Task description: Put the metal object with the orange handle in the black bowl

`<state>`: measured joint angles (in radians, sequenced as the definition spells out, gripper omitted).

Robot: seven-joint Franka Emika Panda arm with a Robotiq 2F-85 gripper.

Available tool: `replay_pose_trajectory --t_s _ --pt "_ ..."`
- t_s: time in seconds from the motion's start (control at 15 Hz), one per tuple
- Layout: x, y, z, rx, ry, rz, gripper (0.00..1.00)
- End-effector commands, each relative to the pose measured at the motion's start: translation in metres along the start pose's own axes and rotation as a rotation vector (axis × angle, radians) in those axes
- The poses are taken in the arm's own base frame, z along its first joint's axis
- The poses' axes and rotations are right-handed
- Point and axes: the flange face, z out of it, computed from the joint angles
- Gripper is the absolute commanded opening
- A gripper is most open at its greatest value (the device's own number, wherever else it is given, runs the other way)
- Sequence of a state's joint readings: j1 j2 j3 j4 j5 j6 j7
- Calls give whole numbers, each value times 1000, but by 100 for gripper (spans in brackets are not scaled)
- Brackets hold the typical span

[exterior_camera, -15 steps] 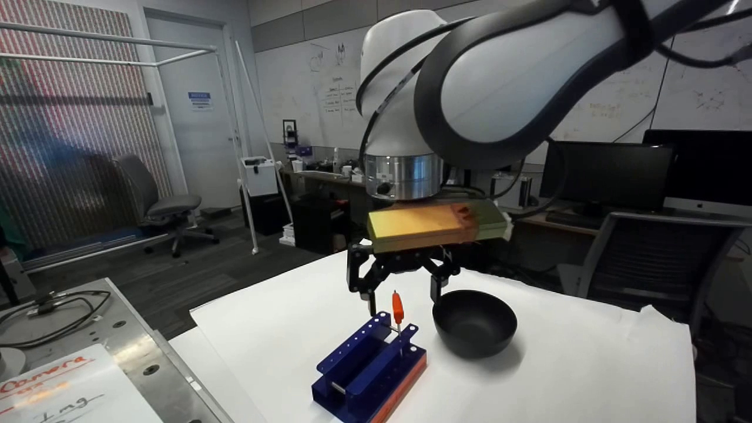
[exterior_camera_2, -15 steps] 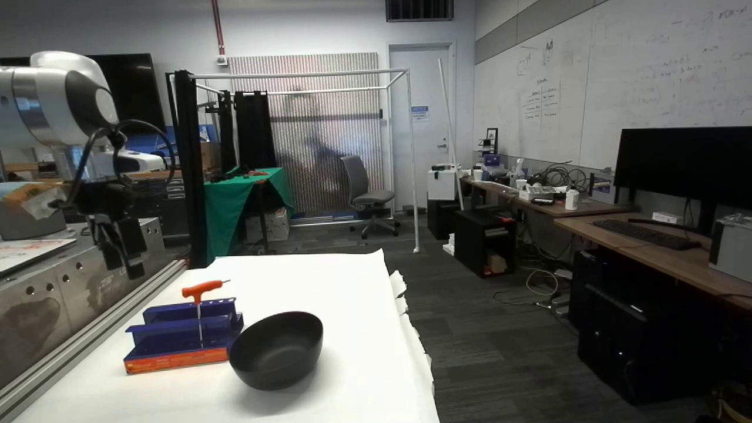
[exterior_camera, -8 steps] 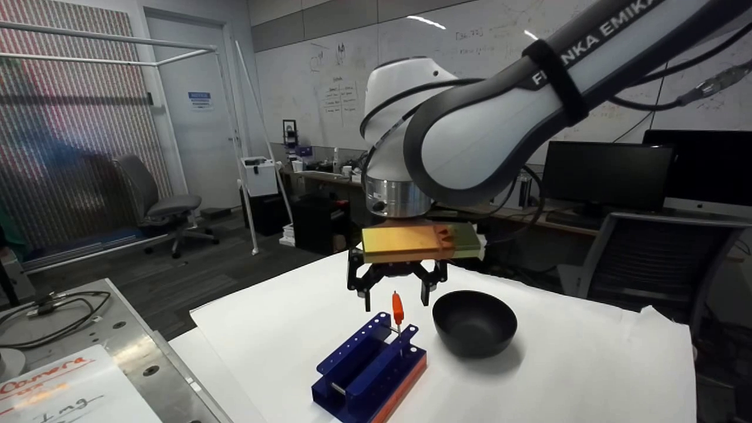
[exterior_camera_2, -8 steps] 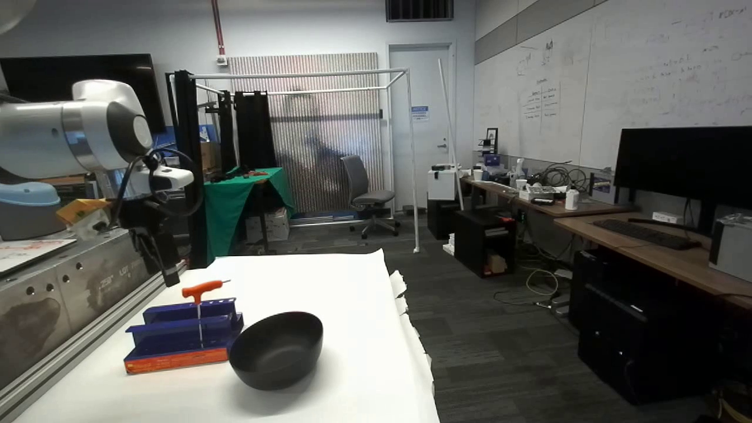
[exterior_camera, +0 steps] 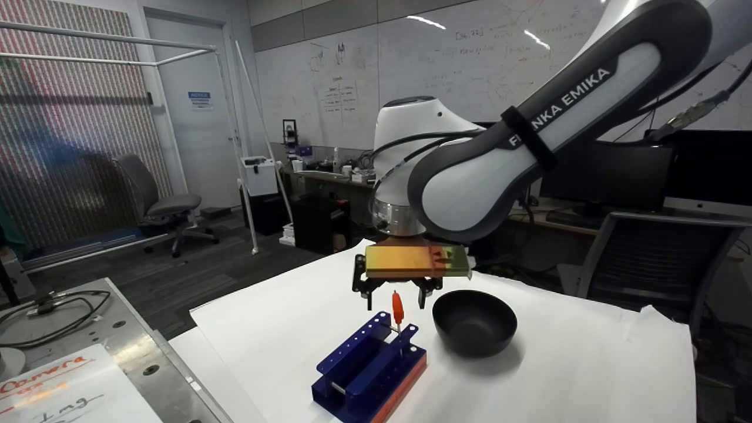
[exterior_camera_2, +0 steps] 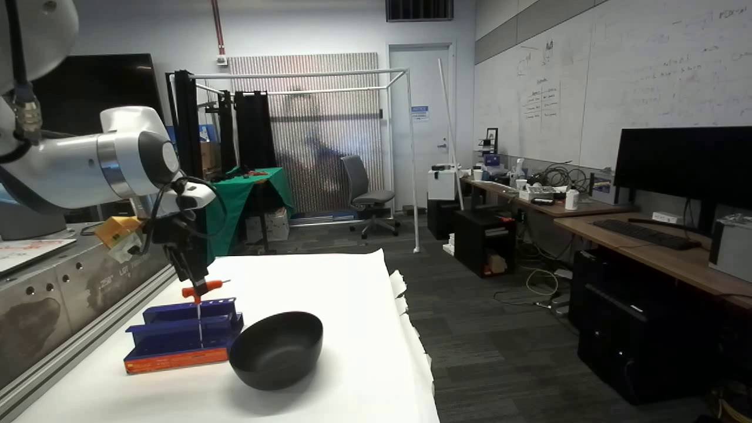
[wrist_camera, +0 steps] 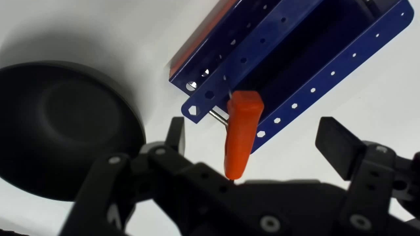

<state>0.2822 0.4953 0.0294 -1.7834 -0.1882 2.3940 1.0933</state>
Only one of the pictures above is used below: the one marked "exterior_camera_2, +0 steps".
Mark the blue door sign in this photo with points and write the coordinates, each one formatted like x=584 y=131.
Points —
x=420 y=112

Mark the grey office chair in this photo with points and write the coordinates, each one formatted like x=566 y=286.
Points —
x=355 y=177

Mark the wall whiteboard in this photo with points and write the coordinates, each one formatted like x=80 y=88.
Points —
x=626 y=72

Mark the black bowl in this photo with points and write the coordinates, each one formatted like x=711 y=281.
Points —
x=273 y=354

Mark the yellow wrist mount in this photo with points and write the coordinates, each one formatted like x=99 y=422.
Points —
x=119 y=229

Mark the white pipe frame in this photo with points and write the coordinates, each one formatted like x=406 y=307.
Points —
x=409 y=156

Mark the white box printer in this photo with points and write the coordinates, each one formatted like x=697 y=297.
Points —
x=442 y=185

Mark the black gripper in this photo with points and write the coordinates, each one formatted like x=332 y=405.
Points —
x=179 y=239

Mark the aluminium base table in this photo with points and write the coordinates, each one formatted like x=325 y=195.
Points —
x=49 y=307

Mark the narrow black panel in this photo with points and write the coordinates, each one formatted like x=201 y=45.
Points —
x=227 y=133

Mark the translucent partition panel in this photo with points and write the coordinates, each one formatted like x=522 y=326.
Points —
x=313 y=126

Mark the small black wall device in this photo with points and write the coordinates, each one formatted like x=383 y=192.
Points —
x=493 y=143

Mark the black computer tower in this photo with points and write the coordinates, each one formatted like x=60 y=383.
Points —
x=643 y=330

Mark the white door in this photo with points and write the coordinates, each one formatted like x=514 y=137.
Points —
x=420 y=79

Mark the green cloth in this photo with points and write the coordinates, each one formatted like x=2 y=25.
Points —
x=235 y=197

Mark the large black board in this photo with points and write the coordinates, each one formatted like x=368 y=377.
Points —
x=86 y=86

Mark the black keyboard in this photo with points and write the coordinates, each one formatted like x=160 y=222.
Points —
x=647 y=234

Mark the long wooden desk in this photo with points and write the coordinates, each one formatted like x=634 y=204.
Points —
x=674 y=261

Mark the white paper table cover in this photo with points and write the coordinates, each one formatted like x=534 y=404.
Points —
x=336 y=283

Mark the black under-desk cabinet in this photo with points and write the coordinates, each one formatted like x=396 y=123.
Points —
x=477 y=236

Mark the red pipe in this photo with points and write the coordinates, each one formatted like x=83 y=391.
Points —
x=215 y=25

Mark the wide black panel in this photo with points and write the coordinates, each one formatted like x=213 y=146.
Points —
x=254 y=133

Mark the dark ceiling vent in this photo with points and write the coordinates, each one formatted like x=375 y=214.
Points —
x=420 y=11

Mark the blue rack with orange base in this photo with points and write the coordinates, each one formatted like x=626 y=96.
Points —
x=177 y=333

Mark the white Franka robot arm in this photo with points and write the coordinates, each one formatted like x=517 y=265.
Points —
x=71 y=169

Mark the tall black post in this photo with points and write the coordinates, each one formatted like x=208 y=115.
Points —
x=187 y=118

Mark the black monitor by keyboard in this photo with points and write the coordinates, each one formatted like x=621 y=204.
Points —
x=682 y=166

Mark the white cup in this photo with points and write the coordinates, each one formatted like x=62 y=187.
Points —
x=573 y=200

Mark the silver computer box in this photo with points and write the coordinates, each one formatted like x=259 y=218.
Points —
x=731 y=249

